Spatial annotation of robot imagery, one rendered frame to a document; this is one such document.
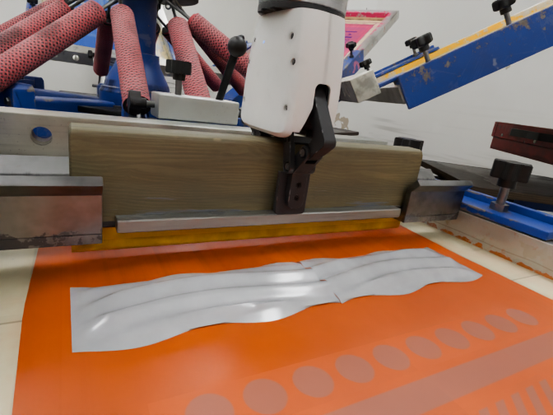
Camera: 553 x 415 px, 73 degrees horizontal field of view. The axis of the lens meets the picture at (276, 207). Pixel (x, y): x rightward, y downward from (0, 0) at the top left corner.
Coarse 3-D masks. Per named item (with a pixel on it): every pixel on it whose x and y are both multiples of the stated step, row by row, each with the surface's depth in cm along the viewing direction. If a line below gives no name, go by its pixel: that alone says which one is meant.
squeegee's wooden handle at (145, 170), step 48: (96, 144) 27; (144, 144) 28; (192, 144) 30; (240, 144) 32; (336, 144) 37; (144, 192) 29; (192, 192) 31; (240, 192) 33; (336, 192) 38; (384, 192) 42
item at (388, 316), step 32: (288, 256) 35; (320, 256) 36; (352, 256) 38; (448, 256) 41; (448, 288) 34; (480, 288) 34; (512, 288) 35; (384, 320) 27; (416, 320) 28; (448, 320) 28; (544, 320) 30
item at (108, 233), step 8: (280, 224) 38; (288, 224) 38; (296, 224) 39; (304, 224) 39; (312, 224) 40; (320, 224) 40; (328, 224) 41; (336, 224) 41; (104, 232) 30; (112, 232) 30; (136, 232) 31; (144, 232) 31; (152, 232) 32; (160, 232) 32; (168, 232) 32; (176, 232) 33; (184, 232) 33; (192, 232) 33; (200, 232) 34; (208, 232) 34
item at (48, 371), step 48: (240, 240) 38; (48, 288) 25; (48, 336) 21; (192, 336) 23; (240, 336) 23; (288, 336) 24; (336, 336) 24; (48, 384) 18; (96, 384) 18; (144, 384) 19; (192, 384) 19
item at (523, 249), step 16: (432, 224) 51; (448, 224) 49; (464, 224) 47; (480, 224) 45; (496, 224) 44; (464, 240) 47; (480, 240) 45; (496, 240) 44; (512, 240) 42; (528, 240) 40; (544, 240) 39; (512, 256) 42; (528, 256) 41; (544, 256) 39; (544, 272) 39
